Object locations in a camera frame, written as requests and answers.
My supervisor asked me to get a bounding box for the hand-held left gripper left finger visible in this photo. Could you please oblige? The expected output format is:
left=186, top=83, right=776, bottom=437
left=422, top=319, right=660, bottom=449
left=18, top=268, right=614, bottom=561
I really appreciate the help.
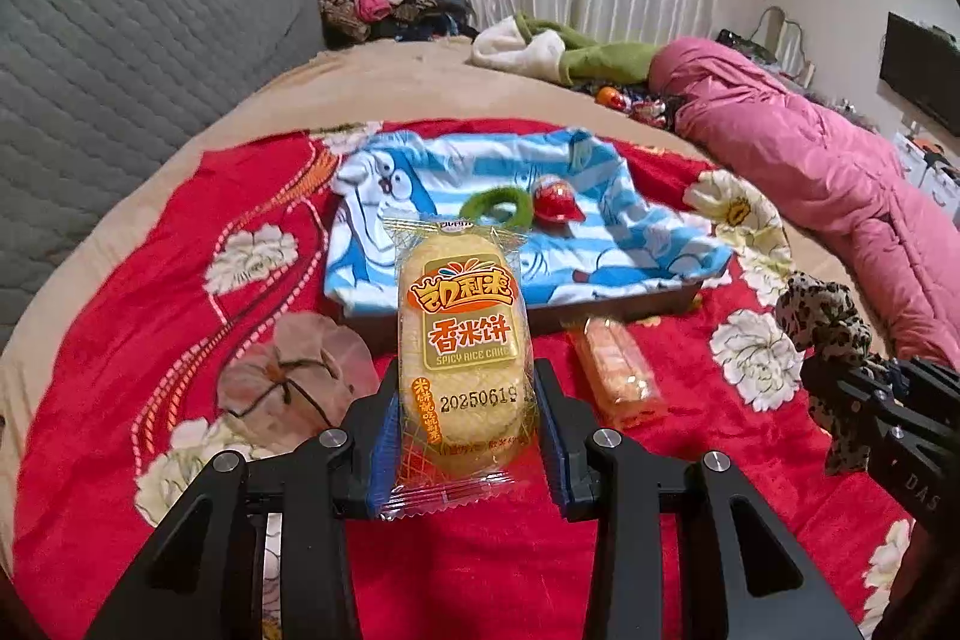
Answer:
left=86, top=359, right=402, bottom=640

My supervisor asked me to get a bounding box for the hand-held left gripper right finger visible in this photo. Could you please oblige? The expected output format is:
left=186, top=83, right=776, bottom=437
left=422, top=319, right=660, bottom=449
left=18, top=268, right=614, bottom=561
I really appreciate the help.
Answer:
left=531, top=359, right=863, bottom=640

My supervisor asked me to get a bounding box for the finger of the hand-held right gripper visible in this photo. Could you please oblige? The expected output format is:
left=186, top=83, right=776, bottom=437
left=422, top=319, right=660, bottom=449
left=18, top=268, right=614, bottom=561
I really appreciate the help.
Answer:
left=799, top=361, right=912, bottom=461
left=862, top=353, right=960, bottom=402

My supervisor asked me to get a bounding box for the leopard print scrunchie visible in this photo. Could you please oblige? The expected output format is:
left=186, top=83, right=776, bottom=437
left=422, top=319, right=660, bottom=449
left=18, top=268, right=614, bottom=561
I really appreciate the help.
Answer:
left=775, top=272, right=875, bottom=476

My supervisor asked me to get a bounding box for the orange snack packet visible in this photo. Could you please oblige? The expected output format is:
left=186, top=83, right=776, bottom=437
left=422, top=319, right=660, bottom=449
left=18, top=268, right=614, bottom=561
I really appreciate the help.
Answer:
left=566, top=317, right=668, bottom=431

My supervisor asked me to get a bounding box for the yellow rice cake packet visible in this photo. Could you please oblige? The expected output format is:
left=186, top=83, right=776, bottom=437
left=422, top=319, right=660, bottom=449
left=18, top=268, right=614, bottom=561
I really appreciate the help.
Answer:
left=375, top=212, right=545, bottom=521

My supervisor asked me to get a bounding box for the beige sheer scrunchie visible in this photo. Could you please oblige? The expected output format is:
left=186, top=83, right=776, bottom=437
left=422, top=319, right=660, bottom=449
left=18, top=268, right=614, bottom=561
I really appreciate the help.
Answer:
left=216, top=312, right=380, bottom=453

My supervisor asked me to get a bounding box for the green fuzzy scrunchie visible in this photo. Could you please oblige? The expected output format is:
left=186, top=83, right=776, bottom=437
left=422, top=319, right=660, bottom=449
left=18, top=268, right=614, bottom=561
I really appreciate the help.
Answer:
left=459, top=186, right=535, bottom=230

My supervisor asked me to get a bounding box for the red cap-shaped toy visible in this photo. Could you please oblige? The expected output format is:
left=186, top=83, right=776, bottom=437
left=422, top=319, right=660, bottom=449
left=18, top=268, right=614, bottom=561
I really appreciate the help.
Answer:
left=531, top=176, right=590, bottom=230

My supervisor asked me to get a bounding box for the tray with Doraemon cloth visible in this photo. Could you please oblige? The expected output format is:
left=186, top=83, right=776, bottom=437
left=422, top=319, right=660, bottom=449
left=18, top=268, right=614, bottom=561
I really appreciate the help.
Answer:
left=324, top=128, right=734, bottom=319

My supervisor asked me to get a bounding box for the grey dresser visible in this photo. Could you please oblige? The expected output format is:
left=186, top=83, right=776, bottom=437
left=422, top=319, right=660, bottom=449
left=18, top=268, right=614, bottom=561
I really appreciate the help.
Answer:
left=892, top=126, right=960, bottom=221

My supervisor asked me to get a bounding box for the pink quilt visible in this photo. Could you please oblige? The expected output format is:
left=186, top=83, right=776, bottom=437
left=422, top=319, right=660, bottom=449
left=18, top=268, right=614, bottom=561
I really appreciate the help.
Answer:
left=649, top=38, right=960, bottom=371

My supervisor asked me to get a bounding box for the red floral blanket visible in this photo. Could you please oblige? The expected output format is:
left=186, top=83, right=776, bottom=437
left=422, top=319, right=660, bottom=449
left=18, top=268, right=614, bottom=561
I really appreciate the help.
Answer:
left=15, top=119, right=931, bottom=640

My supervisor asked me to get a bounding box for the black television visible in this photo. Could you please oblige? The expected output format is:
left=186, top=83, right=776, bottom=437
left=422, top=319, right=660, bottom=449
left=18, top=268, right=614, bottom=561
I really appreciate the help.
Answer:
left=879, top=11, right=960, bottom=137

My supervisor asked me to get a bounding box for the curvy framed mirror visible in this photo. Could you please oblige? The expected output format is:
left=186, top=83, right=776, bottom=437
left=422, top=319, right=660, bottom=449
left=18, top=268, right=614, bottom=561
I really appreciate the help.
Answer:
left=752, top=6, right=815, bottom=86

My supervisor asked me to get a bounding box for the black bag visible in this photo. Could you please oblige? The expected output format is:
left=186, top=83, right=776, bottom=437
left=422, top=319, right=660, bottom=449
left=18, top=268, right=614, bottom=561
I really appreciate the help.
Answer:
left=716, top=29, right=777, bottom=64

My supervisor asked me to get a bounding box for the beige bed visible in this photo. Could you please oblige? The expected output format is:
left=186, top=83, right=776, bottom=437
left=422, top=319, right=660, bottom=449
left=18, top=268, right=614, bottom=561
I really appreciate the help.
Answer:
left=0, top=36, right=960, bottom=640

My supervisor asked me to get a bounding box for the green and white blanket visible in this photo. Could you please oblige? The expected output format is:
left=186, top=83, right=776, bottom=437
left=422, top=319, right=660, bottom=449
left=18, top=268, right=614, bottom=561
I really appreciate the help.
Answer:
left=471, top=10, right=661, bottom=86

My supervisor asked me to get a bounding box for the grey quilted headboard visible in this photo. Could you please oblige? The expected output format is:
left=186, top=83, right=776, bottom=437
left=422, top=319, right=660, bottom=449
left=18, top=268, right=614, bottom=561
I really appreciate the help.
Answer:
left=0, top=0, right=327, bottom=348

